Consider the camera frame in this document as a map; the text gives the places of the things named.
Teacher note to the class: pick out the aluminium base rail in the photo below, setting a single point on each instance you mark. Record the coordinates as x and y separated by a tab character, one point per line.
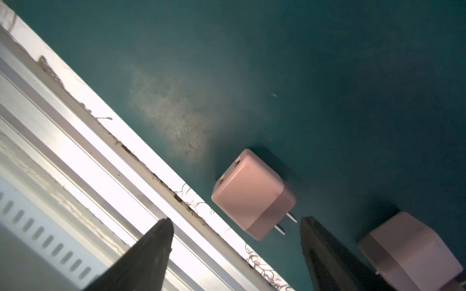
79	187

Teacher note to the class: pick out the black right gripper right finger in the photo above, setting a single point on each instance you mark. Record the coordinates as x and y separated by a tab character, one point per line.
331	266

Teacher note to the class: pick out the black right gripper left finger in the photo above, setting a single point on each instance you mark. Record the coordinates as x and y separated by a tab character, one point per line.
143	266

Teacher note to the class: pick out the pink plug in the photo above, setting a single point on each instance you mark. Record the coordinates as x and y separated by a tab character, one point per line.
253	195
410	256

